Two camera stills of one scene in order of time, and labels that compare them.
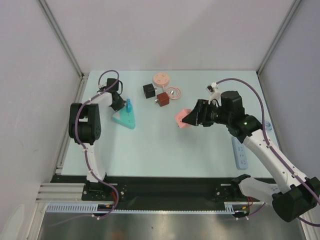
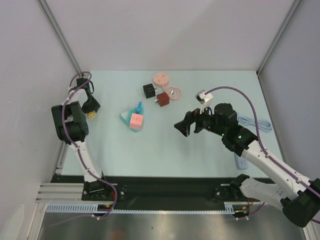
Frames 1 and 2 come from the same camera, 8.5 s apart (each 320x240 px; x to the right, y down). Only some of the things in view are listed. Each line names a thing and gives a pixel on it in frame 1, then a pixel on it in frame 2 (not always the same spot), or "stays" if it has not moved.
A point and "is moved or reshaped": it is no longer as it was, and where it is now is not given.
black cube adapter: (149, 90) stays
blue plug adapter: (129, 105) to (139, 107)
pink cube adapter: (180, 116) is moved or reshaped
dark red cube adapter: (163, 99) stays
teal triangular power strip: (123, 117) to (134, 118)
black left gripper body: (117, 105) to (90, 106)
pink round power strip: (161, 79) stays
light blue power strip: (240, 154) stays
